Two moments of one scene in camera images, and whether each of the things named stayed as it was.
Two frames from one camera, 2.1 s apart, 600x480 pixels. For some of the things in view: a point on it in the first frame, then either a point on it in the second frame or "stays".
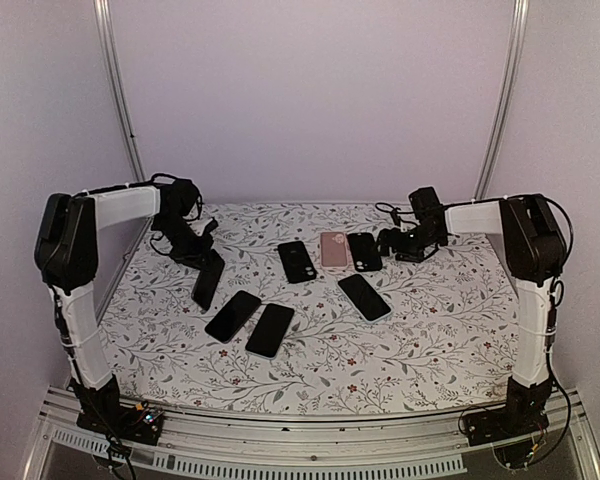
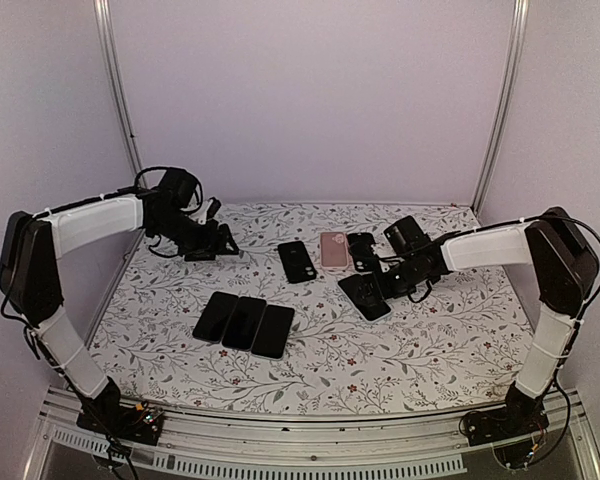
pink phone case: x=334 y=250 stays
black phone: x=270 y=331 stays
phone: x=207 y=281 → x=215 y=317
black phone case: x=365 y=252 stays
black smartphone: x=232 y=316 → x=244 y=323
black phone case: x=296 y=262 stays
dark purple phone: x=368 y=303 stays
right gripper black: x=385 y=237 → x=375 y=277
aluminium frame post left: x=107 y=33 stays
